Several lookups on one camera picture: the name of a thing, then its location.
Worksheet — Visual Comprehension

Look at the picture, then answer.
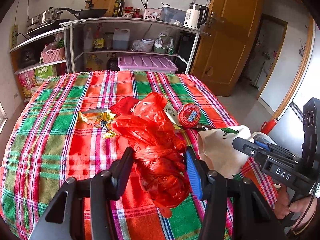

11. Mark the white metal shelf rack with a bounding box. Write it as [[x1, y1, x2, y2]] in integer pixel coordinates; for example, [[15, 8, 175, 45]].
[[9, 16, 211, 98]]

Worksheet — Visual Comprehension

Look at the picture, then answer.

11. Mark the beige dumpling packet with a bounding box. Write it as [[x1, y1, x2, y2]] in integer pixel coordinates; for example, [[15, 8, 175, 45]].
[[164, 102, 182, 126]]

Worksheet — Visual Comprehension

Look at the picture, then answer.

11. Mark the white electric kettle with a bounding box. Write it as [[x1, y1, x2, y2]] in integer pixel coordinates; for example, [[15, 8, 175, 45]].
[[183, 3, 209, 29]]

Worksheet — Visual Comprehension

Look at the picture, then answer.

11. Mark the gold snack wrapper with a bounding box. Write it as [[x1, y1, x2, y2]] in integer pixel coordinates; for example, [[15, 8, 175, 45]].
[[77, 109, 117, 139]]

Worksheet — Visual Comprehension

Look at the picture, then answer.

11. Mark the soy sauce bottle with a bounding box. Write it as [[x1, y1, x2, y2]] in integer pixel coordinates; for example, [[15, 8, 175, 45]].
[[93, 23, 105, 51]]

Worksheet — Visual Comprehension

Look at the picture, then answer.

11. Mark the black frying pan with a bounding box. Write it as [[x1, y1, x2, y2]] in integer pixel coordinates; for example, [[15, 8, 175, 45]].
[[58, 0, 107, 20]]

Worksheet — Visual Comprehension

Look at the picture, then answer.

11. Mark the translucent oil jug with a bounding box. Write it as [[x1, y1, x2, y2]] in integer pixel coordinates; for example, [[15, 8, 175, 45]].
[[112, 28, 130, 50]]

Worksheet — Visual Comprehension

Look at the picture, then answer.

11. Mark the pink lid storage box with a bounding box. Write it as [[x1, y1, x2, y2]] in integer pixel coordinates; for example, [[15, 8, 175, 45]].
[[118, 55, 178, 73]]

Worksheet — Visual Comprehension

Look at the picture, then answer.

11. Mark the person's right hand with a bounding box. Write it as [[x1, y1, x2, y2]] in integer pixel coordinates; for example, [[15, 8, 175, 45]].
[[274, 185, 317, 231]]

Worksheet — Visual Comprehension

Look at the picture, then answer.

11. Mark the brown wrapper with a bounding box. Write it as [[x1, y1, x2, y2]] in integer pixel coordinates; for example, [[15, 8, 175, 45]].
[[193, 123, 215, 131]]

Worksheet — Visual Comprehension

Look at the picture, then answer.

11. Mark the red snack packet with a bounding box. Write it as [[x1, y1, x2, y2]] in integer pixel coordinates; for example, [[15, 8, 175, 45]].
[[109, 96, 140, 115]]

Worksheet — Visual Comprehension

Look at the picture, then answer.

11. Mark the plaid tablecloth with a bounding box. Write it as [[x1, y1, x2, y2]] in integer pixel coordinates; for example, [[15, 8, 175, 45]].
[[1, 71, 277, 239]]

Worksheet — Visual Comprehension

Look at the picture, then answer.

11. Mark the clear plastic container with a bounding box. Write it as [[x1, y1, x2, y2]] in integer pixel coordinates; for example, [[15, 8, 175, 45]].
[[159, 5, 186, 25]]

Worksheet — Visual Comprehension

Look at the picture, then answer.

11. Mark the pink plastic basket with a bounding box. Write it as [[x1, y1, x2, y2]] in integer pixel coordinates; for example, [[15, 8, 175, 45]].
[[41, 47, 65, 63]]

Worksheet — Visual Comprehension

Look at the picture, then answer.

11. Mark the green carton box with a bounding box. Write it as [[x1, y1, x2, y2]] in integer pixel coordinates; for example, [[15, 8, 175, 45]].
[[18, 65, 57, 98]]

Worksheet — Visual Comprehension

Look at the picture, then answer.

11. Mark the pink utensil holder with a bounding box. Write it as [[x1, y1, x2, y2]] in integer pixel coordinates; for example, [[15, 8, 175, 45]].
[[143, 8, 161, 21]]

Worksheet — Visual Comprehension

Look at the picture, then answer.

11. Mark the red plastic bag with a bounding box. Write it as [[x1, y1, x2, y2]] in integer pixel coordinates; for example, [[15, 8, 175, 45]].
[[111, 92, 190, 218]]

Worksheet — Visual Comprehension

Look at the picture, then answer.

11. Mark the white trash bin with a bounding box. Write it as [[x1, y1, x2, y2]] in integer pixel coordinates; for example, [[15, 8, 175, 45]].
[[252, 132, 276, 145]]

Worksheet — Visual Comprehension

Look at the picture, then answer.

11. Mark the wooden door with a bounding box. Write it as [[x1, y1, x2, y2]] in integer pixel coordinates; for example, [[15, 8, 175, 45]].
[[191, 0, 264, 96]]

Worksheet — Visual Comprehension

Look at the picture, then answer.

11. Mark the dark sauce bottle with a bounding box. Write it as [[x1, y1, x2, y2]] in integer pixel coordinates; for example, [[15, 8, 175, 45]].
[[118, 0, 125, 17]]

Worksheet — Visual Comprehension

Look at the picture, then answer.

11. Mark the steel pot with lid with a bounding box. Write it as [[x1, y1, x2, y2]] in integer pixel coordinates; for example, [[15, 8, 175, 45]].
[[26, 7, 63, 32]]

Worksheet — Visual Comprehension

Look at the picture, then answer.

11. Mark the white paper bag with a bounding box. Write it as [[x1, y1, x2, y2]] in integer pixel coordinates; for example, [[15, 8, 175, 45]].
[[197, 125, 253, 179]]

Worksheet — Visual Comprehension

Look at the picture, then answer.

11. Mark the red round lid cup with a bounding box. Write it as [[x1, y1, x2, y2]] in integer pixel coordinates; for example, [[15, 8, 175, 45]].
[[177, 103, 201, 128]]

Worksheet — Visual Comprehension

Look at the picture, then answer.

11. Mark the red dustpan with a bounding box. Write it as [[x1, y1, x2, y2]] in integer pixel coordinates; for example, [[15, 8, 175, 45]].
[[260, 118, 278, 134]]

